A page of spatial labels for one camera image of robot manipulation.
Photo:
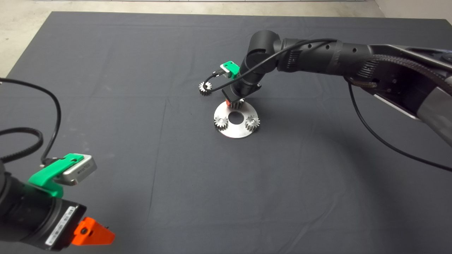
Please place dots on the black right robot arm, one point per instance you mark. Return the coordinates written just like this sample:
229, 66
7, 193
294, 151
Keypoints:
310, 56

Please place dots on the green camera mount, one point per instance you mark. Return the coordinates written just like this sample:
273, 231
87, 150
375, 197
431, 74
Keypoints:
45, 174
231, 67

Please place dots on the small steel gear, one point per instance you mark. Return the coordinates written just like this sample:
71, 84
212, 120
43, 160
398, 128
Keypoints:
203, 85
253, 124
221, 122

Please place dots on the large steel gear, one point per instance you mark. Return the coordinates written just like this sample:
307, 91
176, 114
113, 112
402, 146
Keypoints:
238, 104

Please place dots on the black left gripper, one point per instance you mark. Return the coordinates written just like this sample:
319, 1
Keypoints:
57, 225

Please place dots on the round metal plate with pins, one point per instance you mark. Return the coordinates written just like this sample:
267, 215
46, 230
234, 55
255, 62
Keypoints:
237, 133

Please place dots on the silver right camera box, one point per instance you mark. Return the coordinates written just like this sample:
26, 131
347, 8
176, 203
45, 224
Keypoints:
224, 71

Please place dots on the silver left camera box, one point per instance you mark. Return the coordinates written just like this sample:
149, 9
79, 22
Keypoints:
82, 170

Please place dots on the green left camera mount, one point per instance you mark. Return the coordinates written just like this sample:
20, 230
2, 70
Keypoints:
45, 174

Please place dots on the green right camera mount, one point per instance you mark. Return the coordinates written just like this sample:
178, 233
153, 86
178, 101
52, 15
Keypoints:
231, 67

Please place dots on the dark grey table cloth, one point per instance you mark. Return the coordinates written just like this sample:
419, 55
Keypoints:
141, 70

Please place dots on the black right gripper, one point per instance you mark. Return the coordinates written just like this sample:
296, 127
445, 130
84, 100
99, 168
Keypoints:
242, 91

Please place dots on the silver camera box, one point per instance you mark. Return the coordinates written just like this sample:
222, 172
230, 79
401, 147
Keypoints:
82, 170
224, 71

